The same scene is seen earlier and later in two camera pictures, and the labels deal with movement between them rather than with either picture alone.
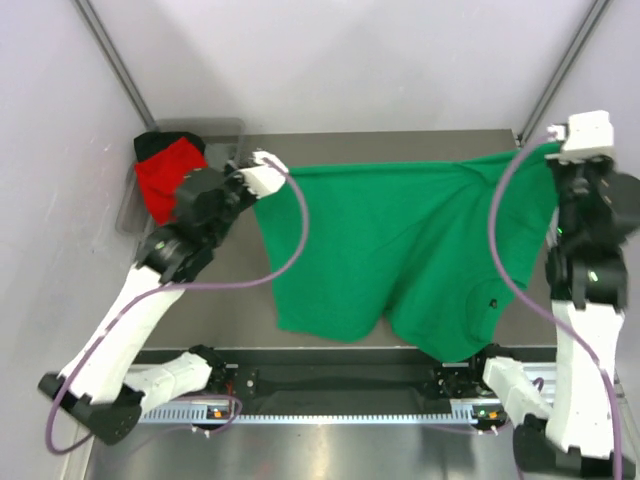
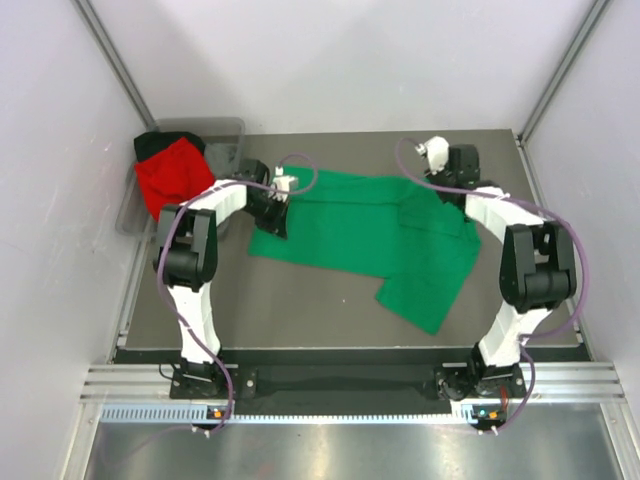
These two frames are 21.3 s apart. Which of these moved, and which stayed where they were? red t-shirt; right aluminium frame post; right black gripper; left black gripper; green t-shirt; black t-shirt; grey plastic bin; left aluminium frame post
Moved: left black gripper; green t-shirt; right black gripper
Stayed: black t-shirt; red t-shirt; right aluminium frame post; grey plastic bin; left aluminium frame post
